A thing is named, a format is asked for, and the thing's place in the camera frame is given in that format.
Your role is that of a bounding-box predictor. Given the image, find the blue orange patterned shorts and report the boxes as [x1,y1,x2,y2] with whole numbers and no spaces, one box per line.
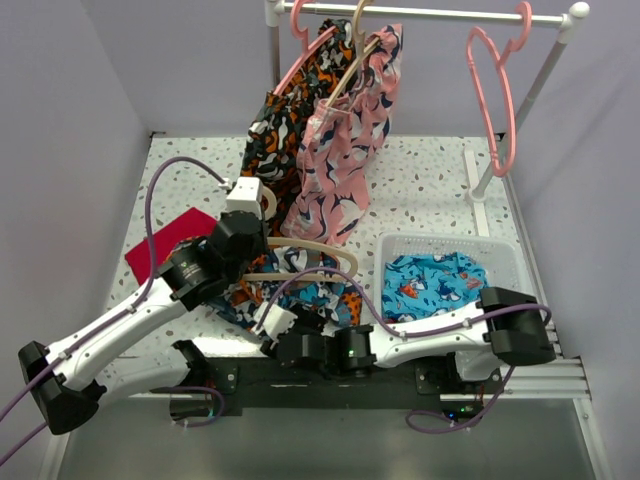
[172,237,362,337]

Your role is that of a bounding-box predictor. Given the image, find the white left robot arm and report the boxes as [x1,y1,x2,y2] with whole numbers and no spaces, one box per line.
[18,210,267,435]

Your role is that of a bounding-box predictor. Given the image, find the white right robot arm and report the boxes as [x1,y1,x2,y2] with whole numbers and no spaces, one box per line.
[252,287,556,393]

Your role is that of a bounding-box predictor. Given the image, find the black orange camouflage shorts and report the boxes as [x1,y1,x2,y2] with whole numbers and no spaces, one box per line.
[240,19,356,236]

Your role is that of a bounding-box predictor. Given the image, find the light blue shark shorts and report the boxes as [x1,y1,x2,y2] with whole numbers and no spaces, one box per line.
[381,252,489,323]

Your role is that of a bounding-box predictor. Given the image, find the pink patterned shorts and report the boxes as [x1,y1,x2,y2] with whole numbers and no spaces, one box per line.
[281,24,404,245]

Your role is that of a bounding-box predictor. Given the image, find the pink hanger left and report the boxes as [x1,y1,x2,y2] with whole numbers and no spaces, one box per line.
[273,0,336,95]

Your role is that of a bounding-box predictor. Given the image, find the wooden hanger with shorts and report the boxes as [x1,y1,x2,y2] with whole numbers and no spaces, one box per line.
[326,0,380,108]

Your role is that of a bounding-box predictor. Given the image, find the empty pink hanger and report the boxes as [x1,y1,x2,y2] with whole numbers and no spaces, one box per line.
[466,1,533,177]

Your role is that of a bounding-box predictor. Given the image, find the red folded cloth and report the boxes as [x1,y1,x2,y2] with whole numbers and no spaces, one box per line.
[124,207,217,285]

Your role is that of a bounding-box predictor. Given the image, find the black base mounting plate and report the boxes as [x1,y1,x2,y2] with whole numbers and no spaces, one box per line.
[149,355,506,417]

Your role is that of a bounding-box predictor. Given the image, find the white plastic basket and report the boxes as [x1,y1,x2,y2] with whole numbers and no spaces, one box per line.
[372,232,533,323]

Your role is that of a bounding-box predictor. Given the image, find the white clothes rack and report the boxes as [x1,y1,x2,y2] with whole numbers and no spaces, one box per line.
[264,1,590,237]

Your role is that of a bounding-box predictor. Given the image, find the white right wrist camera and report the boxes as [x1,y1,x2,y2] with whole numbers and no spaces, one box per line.
[251,303,297,342]

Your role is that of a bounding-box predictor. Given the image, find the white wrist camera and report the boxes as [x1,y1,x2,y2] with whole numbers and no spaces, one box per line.
[251,303,297,342]
[219,177,263,220]

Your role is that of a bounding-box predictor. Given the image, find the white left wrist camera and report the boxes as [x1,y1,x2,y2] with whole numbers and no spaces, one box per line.
[219,177,263,220]

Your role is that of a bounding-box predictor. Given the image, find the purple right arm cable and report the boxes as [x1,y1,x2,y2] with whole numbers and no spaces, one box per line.
[254,272,554,339]

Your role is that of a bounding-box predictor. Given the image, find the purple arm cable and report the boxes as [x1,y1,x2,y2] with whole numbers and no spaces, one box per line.
[254,272,554,339]
[0,156,227,466]

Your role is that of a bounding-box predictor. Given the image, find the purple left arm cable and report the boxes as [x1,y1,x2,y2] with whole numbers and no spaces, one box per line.
[0,156,227,466]

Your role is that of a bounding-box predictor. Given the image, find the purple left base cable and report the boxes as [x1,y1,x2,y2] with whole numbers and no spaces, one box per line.
[169,384,229,429]

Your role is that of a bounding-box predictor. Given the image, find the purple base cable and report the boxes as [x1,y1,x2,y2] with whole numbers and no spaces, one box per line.
[404,364,516,435]
[169,384,229,429]

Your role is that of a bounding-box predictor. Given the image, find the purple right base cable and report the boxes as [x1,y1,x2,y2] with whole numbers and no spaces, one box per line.
[404,364,516,435]

